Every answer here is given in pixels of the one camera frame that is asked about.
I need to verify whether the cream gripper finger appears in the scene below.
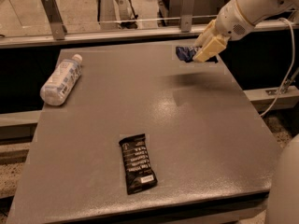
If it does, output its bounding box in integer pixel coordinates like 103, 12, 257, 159
194, 20, 217, 48
192, 35, 230, 63

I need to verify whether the blue rxbar blueberry bar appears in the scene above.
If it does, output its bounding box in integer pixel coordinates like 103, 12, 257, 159
176, 47, 199, 63

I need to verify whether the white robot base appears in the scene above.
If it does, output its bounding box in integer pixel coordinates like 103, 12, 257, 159
265, 134, 299, 224

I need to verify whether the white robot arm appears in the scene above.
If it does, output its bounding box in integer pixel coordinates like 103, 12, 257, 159
192, 0, 299, 63

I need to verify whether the black rxbar chocolate bar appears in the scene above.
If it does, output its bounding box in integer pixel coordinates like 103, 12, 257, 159
119, 133, 158, 195

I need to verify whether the clear plastic water bottle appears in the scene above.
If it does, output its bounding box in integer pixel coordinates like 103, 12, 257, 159
40, 54, 82, 106

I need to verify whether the right metal railing bracket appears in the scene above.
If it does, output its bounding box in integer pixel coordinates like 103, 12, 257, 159
180, 0, 194, 33

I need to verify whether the metal railing bracket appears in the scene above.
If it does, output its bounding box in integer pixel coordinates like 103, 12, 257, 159
180, 0, 194, 33
41, 0, 67, 40

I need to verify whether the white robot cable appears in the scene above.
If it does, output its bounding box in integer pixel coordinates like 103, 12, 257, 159
260, 17, 296, 119

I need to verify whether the black cable behind glass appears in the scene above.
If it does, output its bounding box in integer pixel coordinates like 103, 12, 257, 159
124, 0, 139, 28

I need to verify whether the left metal railing bracket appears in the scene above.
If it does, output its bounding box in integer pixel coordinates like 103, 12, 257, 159
41, 0, 67, 40

